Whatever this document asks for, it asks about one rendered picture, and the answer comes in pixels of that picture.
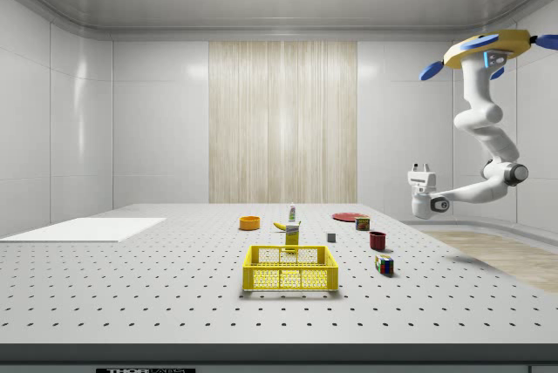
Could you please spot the flat-sided can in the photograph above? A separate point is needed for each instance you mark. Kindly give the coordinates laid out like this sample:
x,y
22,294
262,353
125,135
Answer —
x,y
362,223

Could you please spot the red plate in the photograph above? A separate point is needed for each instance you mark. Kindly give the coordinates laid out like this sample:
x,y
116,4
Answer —
x,y
344,217

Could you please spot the yellow carton box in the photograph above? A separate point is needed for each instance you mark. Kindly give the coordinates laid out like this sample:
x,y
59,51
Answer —
x,y
292,234

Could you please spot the yellow basket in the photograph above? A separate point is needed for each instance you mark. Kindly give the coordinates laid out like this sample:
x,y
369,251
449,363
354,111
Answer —
x,y
290,279

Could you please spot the small white bottle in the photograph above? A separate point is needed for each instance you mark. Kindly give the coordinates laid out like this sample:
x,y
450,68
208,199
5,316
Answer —
x,y
292,214

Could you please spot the puzzle cube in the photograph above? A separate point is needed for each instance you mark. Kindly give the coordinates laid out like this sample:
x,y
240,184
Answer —
x,y
384,265

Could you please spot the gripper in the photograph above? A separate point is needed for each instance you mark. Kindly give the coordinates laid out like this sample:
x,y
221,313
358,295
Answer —
x,y
422,179

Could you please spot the yellow bowl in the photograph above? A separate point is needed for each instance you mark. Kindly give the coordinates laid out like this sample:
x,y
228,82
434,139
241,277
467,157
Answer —
x,y
249,223

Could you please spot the grey cube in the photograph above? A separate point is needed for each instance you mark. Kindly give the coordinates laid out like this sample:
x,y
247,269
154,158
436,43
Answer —
x,y
331,237

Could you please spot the banana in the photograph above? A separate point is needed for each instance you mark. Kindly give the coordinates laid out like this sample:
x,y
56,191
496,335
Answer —
x,y
280,226

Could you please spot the dark red mug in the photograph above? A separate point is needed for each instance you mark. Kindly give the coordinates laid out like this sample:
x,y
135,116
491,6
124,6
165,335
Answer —
x,y
377,241

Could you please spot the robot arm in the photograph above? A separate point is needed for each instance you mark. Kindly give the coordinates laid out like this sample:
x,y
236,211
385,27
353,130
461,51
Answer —
x,y
477,98

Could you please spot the white board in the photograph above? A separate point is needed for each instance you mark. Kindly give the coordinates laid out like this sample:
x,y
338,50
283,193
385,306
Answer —
x,y
83,229

